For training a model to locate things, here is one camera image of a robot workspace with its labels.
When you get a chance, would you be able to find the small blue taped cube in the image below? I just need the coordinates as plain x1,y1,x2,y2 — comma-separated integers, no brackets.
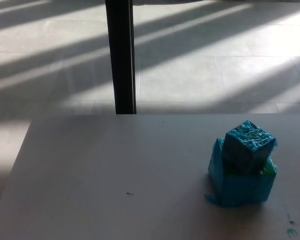
220,120,279,175

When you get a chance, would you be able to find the large blue taped cube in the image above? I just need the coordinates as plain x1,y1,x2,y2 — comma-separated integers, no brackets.
204,137,278,208

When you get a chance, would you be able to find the black vertical post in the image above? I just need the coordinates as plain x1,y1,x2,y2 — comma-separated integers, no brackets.
105,0,137,116

